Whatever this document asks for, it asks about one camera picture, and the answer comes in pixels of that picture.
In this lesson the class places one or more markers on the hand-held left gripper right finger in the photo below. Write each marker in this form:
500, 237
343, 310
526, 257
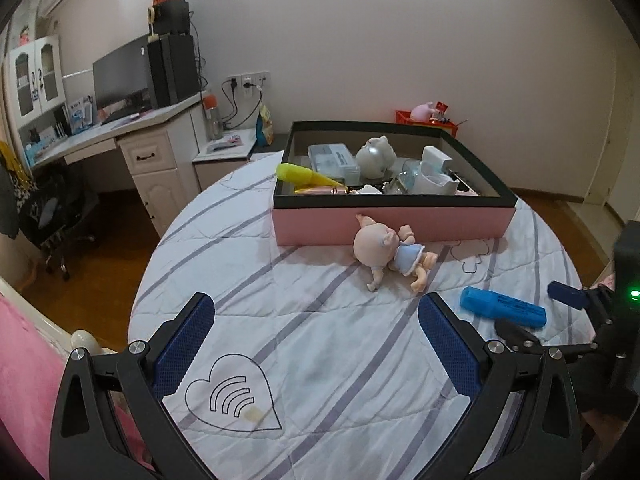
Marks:
450, 350

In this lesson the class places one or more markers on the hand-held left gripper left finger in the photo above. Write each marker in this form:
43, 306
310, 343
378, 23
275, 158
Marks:
182, 350

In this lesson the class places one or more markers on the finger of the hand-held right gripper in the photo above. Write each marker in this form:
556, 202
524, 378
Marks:
565, 292
515, 332

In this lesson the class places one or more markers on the blue plastic case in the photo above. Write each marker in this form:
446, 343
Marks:
500, 306

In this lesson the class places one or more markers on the pig doll blue dress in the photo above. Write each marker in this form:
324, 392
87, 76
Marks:
372, 245

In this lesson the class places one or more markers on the white plastic cup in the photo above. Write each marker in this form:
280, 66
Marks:
435, 183

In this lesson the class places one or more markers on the pink storage box black rim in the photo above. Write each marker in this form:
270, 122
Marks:
325, 225

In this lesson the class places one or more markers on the teal heart-shaped glass dish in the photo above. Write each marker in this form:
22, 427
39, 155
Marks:
406, 175

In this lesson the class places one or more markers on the rose gold tube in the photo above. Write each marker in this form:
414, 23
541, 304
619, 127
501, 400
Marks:
320, 190

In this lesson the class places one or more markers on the yellow plastic toy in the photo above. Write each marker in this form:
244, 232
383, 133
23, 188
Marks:
300, 173

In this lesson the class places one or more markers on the clear plastic bag item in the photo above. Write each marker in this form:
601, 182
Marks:
332, 157

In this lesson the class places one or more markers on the round table striped cloth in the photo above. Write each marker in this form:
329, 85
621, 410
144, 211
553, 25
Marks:
320, 340

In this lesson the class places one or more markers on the white door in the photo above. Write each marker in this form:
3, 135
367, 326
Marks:
607, 160

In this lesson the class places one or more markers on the pink bed sheet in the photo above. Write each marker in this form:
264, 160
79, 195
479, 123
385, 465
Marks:
25, 385

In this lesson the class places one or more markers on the black office chair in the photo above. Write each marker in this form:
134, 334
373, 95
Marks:
55, 210

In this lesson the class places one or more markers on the white desk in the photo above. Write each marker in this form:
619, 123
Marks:
150, 160

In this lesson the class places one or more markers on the white side table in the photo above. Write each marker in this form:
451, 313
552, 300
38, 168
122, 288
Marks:
225, 161

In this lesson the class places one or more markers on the pink booklet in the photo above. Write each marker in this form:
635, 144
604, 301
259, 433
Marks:
230, 142

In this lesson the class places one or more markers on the pink plush toy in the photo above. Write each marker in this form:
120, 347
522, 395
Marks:
424, 111

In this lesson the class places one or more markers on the yellow and black jacket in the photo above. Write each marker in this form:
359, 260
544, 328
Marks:
10, 195

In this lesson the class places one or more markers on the clear bottle orange cap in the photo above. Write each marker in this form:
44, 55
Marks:
213, 120

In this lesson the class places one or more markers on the red crate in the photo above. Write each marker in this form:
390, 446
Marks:
405, 117

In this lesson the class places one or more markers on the yellow and blue snack bag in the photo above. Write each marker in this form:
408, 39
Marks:
265, 127

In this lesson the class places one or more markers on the blue and white boxes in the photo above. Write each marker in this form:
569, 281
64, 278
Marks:
80, 115

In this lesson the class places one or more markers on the black computer tower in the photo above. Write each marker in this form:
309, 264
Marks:
172, 72

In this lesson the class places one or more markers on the black computer monitor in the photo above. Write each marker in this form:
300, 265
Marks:
122, 72

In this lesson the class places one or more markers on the white glass-door cabinet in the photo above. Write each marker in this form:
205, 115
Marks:
35, 85

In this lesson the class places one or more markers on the small pink doll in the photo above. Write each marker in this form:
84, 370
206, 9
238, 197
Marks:
24, 35

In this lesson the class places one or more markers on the white bed frame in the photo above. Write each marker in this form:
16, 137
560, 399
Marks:
50, 325

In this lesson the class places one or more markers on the white wall socket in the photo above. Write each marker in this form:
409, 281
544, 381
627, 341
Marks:
248, 80

